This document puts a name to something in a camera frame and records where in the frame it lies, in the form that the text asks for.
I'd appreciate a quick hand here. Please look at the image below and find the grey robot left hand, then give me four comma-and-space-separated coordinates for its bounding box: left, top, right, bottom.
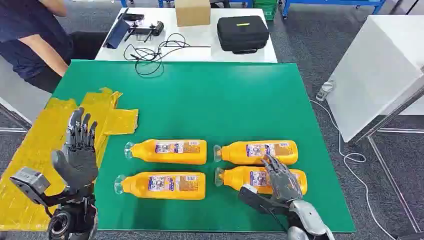
51, 107, 99, 196

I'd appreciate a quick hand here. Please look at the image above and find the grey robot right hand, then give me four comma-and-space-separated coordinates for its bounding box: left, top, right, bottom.
260, 154, 304, 204

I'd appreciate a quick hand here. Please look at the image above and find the orange drink bottle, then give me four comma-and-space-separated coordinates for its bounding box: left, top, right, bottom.
114, 171, 207, 201
124, 139, 208, 166
214, 165, 308, 196
213, 140, 299, 166

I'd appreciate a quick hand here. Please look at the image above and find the yellow sheet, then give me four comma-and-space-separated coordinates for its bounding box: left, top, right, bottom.
0, 87, 139, 232

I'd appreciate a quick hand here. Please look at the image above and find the clear plastic water bottle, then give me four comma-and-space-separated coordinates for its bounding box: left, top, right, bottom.
315, 80, 336, 102

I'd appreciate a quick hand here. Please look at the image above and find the green table mat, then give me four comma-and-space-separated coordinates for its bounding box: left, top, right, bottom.
52, 59, 357, 234

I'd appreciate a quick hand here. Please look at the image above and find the dark blue tablet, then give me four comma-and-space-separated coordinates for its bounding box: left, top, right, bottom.
103, 8, 130, 50

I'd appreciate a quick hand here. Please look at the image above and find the white panel table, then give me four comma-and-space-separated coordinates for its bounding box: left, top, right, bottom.
326, 14, 424, 143

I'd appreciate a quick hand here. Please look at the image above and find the black carrying case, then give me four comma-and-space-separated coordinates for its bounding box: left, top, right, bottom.
216, 15, 270, 55

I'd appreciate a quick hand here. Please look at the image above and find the person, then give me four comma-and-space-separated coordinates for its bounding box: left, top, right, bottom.
0, 0, 109, 94

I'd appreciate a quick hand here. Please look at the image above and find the black remote controller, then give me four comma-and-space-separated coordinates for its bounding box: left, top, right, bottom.
124, 20, 165, 43

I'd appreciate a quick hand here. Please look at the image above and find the black phone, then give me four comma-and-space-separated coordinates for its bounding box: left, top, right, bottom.
118, 13, 145, 22

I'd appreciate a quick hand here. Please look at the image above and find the green plastic crate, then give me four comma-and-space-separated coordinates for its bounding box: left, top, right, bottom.
253, 0, 279, 21

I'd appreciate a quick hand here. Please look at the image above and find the cardboard box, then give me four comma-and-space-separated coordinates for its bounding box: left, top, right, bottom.
174, 0, 212, 28

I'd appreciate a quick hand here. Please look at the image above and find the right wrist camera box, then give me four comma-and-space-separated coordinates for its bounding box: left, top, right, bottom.
237, 184, 290, 216

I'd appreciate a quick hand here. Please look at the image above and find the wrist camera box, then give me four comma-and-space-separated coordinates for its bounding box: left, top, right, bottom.
237, 184, 290, 216
9, 167, 52, 207

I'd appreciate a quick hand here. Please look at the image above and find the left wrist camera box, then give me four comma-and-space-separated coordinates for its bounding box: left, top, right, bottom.
9, 167, 52, 207

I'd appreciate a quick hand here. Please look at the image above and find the white floor cable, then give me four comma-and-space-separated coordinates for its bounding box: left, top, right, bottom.
309, 99, 398, 240

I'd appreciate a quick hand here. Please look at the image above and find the metal table frame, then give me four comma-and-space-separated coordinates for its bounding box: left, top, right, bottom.
354, 76, 424, 233

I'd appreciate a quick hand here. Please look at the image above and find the black cable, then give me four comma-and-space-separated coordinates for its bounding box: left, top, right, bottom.
123, 33, 212, 77

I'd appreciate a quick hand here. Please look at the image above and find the blue metal rack frame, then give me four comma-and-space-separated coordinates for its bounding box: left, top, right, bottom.
281, 0, 387, 19
119, 0, 254, 9

